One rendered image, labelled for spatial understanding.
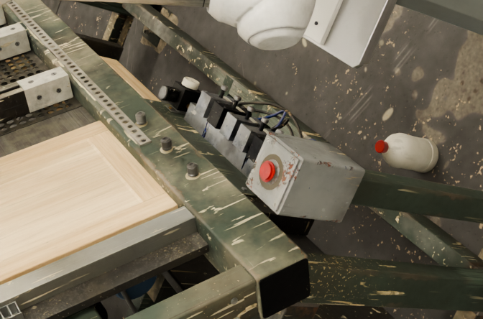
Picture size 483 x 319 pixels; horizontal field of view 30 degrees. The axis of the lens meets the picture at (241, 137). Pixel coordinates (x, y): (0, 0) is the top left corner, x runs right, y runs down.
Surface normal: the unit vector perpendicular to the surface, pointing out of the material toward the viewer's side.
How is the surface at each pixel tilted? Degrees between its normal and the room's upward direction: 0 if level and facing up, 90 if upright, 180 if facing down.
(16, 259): 57
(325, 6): 1
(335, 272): 90
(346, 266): 90
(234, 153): 0
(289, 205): 90
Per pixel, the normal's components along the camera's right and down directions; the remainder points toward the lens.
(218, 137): -0.77, -0.15
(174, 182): -0.10, -0.83
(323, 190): 0.51, 0.44
